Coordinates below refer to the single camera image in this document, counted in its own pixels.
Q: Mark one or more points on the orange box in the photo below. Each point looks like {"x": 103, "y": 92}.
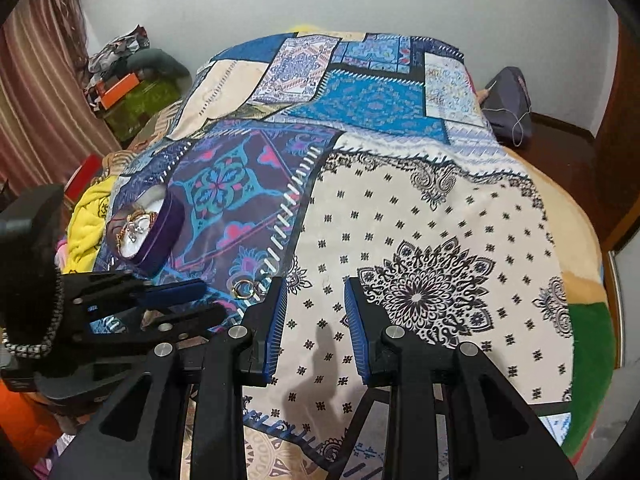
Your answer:
{"x": 117, "y": 91}

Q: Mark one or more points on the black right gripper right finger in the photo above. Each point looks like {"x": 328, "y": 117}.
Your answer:
{"x": 374, "y": 359}

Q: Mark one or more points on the striped brown curtain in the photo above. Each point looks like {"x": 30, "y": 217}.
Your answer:
{"x": 47, "y": 126}

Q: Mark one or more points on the blue patchwork bedspread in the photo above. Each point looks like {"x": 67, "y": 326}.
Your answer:
{"x": 323, "y": 157}

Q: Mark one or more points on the pile of clothes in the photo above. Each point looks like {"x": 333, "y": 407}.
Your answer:
{"x": 131, "y": 53}

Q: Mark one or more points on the green patterned bag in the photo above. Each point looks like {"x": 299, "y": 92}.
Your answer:
{"x": 131, "y": 113}

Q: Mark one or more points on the dark grey bag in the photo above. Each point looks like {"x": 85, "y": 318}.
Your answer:
{"x": 508, "y": 106}

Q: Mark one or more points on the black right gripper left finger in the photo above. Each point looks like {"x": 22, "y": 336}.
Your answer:
{"x": 265, "y": 322}

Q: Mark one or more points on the red box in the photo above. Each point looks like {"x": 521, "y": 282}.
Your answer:
{"x": 81, "y": 179}

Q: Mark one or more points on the green and tan blanket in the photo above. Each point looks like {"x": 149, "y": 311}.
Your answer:
{"x": 578, "y": 250}

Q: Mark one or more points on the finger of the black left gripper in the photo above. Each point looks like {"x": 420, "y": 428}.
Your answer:
{"x": 160, "y": 297}
{"x": 180, "y": 327}

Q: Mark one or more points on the yellow cartoon blanket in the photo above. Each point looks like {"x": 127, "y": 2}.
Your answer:
{"x": 86, "y": 228}

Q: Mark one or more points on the gold rings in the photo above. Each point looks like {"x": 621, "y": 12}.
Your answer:
{"x": 246, "y": 288}

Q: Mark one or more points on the brown wooden door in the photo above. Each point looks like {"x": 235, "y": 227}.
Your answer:
{"x": 617, "y": 141}

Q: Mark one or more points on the orange sleeve forearm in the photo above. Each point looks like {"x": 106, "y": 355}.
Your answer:
{"x": 31, "y": 429}

